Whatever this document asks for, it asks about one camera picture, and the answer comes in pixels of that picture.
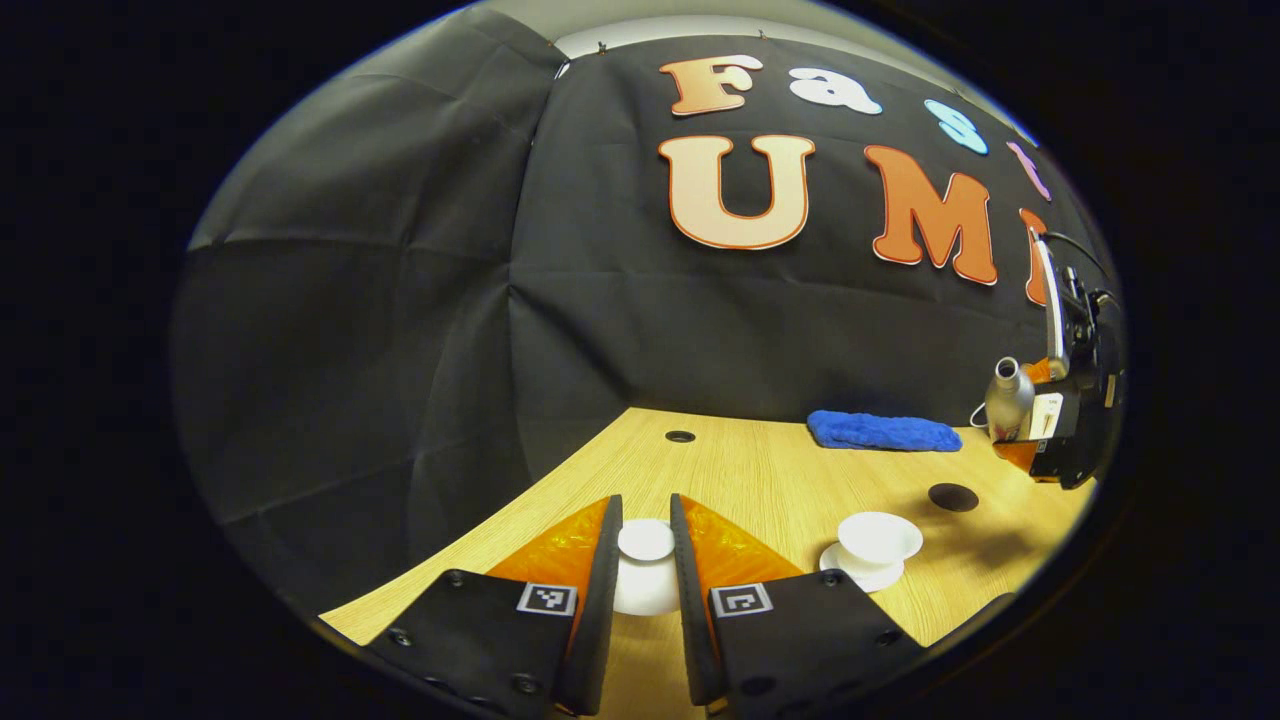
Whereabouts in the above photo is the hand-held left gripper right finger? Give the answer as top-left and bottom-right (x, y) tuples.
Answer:
(669, 493), (927, 718)

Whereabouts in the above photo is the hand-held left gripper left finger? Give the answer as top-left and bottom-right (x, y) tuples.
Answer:
(362, 494), (625, 718)

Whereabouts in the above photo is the silver water bottle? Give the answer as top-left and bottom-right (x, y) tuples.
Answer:
(985, 357), (1038, 444)

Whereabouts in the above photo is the white teacup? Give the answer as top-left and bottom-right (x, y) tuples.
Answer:
(837, 511), (924, 568)

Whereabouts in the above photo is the blue rolled towel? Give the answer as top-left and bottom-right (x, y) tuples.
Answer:
(806, 410), (963, 453)

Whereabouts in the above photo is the white saucer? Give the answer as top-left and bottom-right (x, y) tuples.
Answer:
(819, 541), (907, 594)

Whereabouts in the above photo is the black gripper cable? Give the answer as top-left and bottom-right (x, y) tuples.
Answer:
(1040, 229), (1119, 301)

